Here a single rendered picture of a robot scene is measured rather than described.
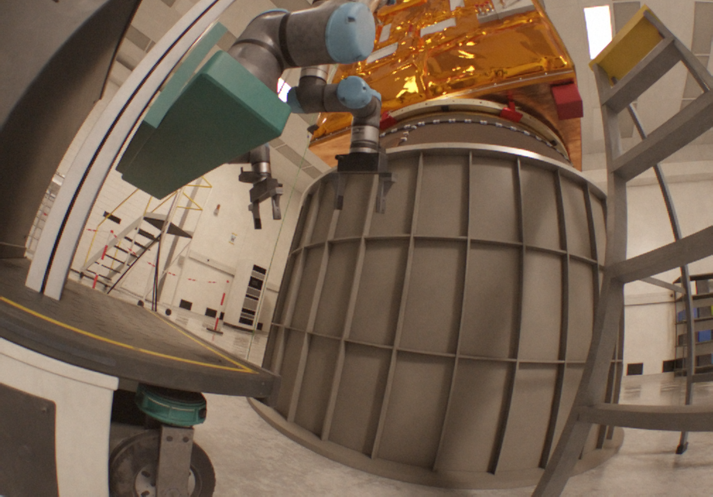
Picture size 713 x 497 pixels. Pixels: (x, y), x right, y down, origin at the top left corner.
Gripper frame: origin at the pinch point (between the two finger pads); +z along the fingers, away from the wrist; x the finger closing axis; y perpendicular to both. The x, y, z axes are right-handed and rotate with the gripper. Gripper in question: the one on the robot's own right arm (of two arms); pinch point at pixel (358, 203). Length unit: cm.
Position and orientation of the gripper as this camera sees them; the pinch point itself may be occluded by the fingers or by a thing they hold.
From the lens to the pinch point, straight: 79.3
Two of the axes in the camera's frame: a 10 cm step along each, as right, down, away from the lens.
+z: -0.9, 10.0, 0.4
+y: -5.5, -0.1, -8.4
